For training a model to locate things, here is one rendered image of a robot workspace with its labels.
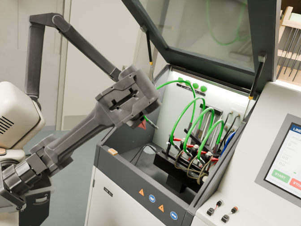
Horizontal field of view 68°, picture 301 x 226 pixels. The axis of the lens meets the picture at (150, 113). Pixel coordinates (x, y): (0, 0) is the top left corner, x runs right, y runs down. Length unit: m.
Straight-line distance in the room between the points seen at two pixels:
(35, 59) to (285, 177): 1.17
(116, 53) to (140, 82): 2.97
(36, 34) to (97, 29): 2.27
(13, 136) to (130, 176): 0.67
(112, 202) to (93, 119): 1.03
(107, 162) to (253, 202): 0.80
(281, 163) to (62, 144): 0.92
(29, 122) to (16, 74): 2.42
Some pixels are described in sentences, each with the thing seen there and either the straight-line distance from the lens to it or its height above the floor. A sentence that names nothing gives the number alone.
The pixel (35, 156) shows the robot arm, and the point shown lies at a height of 1.27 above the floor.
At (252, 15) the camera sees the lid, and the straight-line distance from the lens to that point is 0.87.
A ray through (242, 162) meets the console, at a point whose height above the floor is 1.16.
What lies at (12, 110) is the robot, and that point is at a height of 1.36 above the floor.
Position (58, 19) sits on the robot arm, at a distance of 1.03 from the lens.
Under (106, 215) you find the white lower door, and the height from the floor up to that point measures 0.53.
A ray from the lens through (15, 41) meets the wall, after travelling 3.12.
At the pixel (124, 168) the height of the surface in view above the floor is 0.92.
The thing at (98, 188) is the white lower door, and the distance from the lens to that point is 1.53.
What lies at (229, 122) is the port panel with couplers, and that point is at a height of 1.23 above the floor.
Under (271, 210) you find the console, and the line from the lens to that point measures 1.22.
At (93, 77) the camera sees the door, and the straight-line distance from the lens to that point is 3.38.
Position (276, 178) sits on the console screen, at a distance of 1.18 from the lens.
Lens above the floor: 1.66
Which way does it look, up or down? 20 degrees down
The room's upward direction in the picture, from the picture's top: 13 degrees clockwise
